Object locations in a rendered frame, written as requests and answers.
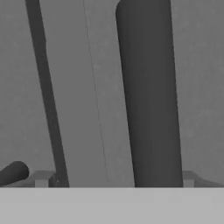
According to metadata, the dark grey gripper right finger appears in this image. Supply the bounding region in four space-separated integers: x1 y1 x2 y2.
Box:
182 170 224 188

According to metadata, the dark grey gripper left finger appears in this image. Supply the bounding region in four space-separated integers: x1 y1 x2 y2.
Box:
12 170 70 188

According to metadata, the grey fridge door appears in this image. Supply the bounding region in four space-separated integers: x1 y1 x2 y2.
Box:
38 0 224 188

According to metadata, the small dark door handle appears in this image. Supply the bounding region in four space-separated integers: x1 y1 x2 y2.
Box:
0 160 31 187

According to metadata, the large dark fridge door handle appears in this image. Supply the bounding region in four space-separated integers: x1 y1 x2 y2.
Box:
115 0 185 188

